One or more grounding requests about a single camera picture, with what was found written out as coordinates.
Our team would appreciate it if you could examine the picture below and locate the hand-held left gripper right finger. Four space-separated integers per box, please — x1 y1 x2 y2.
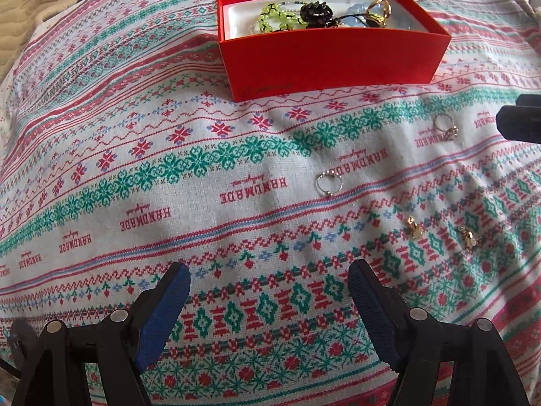
347 259 531 406

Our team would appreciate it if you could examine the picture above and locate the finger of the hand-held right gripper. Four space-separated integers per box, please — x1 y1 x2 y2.
495 93 541 144

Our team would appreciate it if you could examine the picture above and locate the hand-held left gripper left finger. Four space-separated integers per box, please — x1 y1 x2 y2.
10 261 192 406

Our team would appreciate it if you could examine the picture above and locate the silver ring with stone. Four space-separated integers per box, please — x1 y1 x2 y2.
434 113 459 141

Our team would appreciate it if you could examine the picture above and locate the gold ring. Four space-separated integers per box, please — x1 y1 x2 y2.
364 0 394 28

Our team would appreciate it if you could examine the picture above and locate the red cardboard box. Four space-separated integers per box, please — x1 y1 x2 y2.
217 0 451 103

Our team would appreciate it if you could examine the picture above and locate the blue bead bracelet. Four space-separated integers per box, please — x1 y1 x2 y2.
336 2 413 30

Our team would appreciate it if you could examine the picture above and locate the black flower hair clip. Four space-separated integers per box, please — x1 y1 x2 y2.
299 2 334 29

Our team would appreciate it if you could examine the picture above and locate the green bead bracelet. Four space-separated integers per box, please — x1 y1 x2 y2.
254 2 303 35

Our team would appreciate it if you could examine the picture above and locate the printed patterned blanket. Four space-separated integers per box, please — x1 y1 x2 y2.
0 0 541 406

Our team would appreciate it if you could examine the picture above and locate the beige quilted blanket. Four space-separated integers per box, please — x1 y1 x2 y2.
0 0 83 79

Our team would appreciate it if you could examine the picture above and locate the thin silver ring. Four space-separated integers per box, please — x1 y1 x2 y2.
315 169 344 197

